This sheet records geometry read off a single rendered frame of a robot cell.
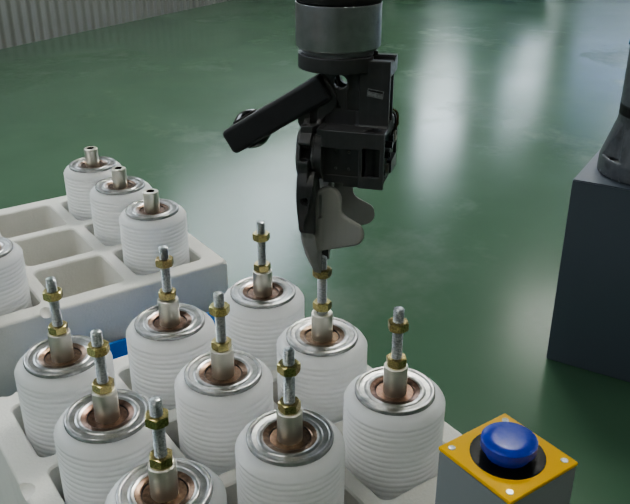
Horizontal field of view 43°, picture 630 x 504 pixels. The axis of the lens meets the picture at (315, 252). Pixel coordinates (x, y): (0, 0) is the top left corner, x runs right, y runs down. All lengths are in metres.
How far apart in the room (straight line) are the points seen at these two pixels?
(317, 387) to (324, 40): 0.34
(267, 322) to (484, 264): 0.77
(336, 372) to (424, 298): 0.65
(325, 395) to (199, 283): 0.39
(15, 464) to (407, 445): 0.37
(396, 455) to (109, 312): 0.51
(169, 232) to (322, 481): 0.55
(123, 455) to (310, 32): 0.39
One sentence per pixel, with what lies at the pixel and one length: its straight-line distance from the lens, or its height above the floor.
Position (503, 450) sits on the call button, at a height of 0.33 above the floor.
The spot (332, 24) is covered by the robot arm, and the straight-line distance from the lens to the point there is 0.69.
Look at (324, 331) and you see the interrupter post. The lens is 0.83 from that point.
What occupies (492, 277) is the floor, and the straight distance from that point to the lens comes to 1.54.
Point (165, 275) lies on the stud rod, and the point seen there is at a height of 0.31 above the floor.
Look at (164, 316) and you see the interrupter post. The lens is 0.87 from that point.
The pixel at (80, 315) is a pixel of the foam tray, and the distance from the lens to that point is 1.10.
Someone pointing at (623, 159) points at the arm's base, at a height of 0.33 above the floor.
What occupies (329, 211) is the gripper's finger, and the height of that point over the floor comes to 0.41.
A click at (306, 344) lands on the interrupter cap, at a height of 0.25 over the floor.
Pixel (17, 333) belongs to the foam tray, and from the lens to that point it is 1.09.
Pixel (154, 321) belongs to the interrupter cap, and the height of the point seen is 0.25.
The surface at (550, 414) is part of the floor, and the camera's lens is 1.20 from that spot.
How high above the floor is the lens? 0.69
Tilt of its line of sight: 26 degrees down
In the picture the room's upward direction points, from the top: straight up
